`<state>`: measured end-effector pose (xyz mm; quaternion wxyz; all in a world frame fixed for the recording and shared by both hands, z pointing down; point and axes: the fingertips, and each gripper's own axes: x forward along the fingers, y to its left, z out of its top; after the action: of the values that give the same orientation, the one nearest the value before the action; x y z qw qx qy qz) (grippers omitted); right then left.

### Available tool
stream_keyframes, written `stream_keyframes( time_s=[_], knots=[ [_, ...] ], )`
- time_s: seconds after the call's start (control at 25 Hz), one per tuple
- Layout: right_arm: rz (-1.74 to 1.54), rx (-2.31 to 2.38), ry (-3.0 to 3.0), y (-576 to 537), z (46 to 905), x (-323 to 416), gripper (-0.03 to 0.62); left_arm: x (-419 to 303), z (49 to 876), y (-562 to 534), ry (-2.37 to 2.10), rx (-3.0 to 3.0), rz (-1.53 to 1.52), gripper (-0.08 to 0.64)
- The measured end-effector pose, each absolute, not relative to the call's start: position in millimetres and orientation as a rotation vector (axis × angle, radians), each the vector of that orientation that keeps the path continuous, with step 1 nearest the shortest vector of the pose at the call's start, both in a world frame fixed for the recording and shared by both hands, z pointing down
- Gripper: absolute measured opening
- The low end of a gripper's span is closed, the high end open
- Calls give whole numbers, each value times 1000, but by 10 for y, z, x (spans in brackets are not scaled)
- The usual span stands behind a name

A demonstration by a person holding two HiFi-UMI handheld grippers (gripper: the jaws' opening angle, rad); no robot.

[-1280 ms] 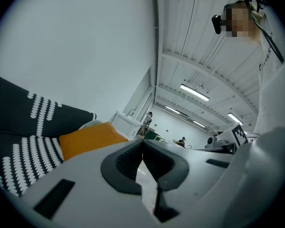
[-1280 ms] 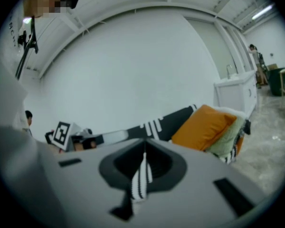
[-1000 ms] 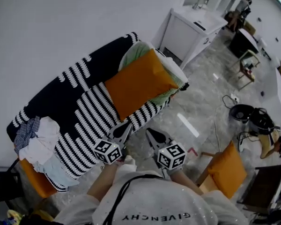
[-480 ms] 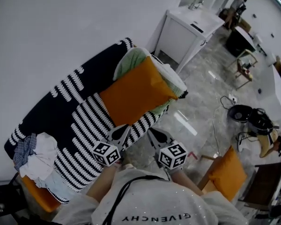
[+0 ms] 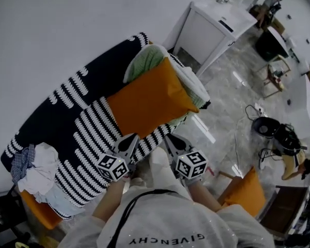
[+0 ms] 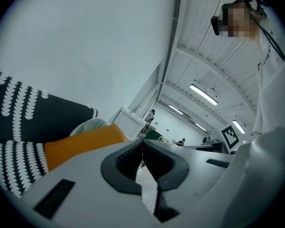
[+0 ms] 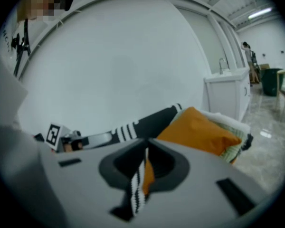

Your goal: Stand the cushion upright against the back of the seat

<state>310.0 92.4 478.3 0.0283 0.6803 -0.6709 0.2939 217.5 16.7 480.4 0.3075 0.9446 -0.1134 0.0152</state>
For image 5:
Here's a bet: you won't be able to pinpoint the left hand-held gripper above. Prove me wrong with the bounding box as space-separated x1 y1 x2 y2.
97 133 141 182

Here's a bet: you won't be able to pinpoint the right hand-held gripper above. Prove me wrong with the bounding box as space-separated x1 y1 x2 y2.
165 134 209 182

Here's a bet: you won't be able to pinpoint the orange cushion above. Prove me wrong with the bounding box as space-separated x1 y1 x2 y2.
106 56 200 140
221 166 267 218

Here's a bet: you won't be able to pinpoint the person's left forearm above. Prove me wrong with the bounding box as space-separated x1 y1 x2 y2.
92 179 127 222

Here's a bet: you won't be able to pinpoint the person's right forearm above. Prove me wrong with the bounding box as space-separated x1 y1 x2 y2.
186 179 223 213

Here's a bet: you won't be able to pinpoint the person's light trousers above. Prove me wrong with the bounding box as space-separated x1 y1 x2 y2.
136 146 194 201

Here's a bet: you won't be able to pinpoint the oval wooden coffee table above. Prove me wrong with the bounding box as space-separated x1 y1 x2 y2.
216 170 249 209

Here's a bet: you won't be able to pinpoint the black white striped sofa cover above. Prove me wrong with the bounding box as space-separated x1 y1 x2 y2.
0 32 189 221

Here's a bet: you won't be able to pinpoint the person's grey t-shirt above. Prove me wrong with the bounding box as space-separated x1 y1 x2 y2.
58 182 274 248

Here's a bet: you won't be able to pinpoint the black round device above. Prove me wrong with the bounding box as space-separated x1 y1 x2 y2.
252 116 280 139

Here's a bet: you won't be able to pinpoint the light blue garment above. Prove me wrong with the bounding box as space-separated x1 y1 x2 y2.
35 182 83 218

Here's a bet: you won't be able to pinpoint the green white blanket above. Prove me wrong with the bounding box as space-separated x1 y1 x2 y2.
122 44 211 129

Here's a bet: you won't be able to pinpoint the blue checked shirt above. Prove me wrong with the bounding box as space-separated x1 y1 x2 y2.
10 144 37 185

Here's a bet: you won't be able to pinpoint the black backpack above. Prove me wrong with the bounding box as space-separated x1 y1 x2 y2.
272 122 302 156

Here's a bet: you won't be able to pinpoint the orange sofa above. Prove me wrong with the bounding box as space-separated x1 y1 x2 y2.
20 190 64 230

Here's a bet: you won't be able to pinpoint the white sink cabinet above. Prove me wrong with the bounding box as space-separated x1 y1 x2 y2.
162 0 258 79

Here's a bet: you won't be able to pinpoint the small wooden stool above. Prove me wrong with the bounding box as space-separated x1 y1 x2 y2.
255 55 291 99

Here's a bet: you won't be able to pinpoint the dark wooden table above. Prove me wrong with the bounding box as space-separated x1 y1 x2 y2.
259 186 309 240

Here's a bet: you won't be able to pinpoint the grey wrist strap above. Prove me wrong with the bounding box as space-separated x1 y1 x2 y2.
183 175 205 187

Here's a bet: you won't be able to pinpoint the black neck cable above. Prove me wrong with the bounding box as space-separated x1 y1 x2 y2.
111 189 179 248

